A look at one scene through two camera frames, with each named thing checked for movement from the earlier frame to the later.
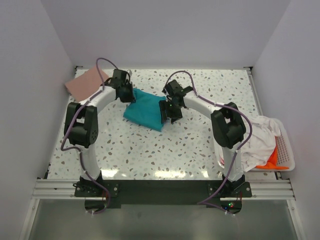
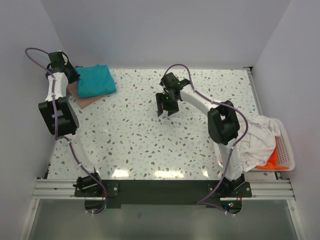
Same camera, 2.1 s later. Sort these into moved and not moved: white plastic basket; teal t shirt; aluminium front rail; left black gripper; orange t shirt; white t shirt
Moved: teal t shirt; left black gripper
Not moved: white t shirt; orange t shirt; aluminium front rail; white plastic basket
